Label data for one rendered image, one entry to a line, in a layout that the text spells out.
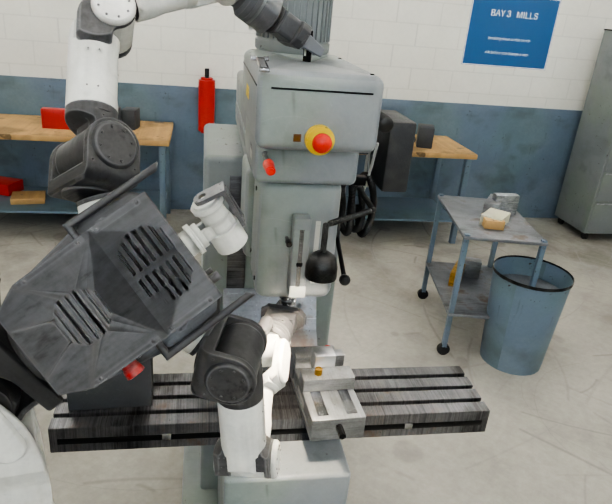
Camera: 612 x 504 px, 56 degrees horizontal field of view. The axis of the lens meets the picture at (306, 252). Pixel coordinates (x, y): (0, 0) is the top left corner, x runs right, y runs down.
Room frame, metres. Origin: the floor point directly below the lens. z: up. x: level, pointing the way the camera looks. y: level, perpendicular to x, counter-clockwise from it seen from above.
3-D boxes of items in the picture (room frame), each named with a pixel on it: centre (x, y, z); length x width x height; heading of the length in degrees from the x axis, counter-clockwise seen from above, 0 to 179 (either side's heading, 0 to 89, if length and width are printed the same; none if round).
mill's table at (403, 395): (1.39, 0.04, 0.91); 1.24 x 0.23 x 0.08; 101
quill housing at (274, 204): (1.40, 0.04, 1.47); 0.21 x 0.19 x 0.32; 101
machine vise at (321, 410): (1.39, -0.09, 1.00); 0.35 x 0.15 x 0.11; 14
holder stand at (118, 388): (1.32, 0.51, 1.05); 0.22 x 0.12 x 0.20; 104
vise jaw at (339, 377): (1.36, -0.09, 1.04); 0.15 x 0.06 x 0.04; 104
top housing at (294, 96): (1.41, 0.04, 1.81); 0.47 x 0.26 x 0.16; 11
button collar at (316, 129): (1.17, -0.01, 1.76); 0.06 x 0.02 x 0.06; 101
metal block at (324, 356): (1.42, -0.08, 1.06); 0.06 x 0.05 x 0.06; 104
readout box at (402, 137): (1.76, -0.23, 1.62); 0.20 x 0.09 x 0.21; 11
